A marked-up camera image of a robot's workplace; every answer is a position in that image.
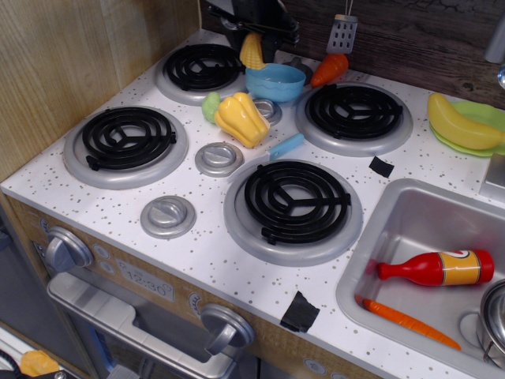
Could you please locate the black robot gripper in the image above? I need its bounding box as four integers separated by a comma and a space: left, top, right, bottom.
207, 0, 299, 63

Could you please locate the yellow toy corn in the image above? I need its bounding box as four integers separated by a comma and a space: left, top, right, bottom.
239, 32, 266, 70

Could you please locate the light blue plastic bowl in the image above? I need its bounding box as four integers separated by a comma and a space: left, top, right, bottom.
245, 63, 306, 103

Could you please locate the back left black burner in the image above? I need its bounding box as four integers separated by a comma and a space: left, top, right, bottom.
155, 43, 246, 106

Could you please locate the black burner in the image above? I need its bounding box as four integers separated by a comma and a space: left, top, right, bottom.
63, 107, 189, 190
155, 43, 246, 106
295, 82, 413, 157
223, 160, 363, 267

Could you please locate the silver top knob back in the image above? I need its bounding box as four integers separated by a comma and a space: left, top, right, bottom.
253, 99, 282, 126

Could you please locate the green toy vegetable piece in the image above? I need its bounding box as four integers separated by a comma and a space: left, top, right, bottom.
201, 92, 222, 125

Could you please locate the yellow toy bell pepper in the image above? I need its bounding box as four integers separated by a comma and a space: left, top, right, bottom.
215, 92, 270, 148

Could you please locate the short orange toy carrot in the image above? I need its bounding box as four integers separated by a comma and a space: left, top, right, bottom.
310, 54, 349, 88

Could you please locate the grey slotted toy spatula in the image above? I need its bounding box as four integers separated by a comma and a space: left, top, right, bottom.
326, 14, 358, 54

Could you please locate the silver top knob middle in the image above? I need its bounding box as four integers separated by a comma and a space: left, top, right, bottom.
195, 141, 244, 178

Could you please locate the back right black burner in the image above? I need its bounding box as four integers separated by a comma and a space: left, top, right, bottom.
295, 82, 413, 157

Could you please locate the front left black burner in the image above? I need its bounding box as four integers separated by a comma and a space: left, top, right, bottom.
63, 107, 189, 190

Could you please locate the front right black burner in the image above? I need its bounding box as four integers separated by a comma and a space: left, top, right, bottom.
223, 160, 363, 267

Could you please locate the black tape piece upper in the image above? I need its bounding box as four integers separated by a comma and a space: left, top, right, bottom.
368, 156, 395, 178

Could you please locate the black tape piece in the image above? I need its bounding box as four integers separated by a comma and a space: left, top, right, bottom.
368, 156, 395, 178
280, 291, 320, 333

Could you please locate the silver top knob front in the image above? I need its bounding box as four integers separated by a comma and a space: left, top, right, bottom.
140, 196, 196, 239

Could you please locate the yellow toy banana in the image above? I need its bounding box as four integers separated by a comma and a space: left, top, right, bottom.
427, 93, 504, 150

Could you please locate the silver metal sink basin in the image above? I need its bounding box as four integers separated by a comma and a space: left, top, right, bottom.
336, 179, 504, 378

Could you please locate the silver faucet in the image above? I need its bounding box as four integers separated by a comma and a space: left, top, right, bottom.
484, 26, 504, 88

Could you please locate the green plastic plate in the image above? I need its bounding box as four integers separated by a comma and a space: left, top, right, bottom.
430, 101, 504, 157

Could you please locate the black tape piece lower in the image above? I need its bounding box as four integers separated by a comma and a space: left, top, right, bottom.
280, 291, 320, 333

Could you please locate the left silver oven knob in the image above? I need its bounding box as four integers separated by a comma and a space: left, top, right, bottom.
44, 227, 94, 272

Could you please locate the silver oven knob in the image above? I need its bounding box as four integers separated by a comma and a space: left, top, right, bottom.
44, 227, 94, 272
200, 303, 256, 355

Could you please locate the right silver oven knob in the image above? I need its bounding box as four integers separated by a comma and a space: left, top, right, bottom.
200, 303, 256, 355

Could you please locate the long orange toy carrot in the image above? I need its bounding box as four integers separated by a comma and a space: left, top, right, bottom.
362, 298, 461, 351

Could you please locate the red toy ketchup bottle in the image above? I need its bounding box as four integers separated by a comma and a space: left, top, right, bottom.
376, 250, 495, 287

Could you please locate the silver toy pot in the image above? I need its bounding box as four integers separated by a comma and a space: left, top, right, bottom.
477, 280, 504, 370

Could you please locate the yellow object lower left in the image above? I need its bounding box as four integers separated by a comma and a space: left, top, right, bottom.
19, 351, 60, 377

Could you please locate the blue handled toy knife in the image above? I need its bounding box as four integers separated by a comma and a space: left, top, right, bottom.
226, 133, 305, 183

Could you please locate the silver oven door handle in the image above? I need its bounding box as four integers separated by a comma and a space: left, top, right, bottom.
47, 273, 237, 378

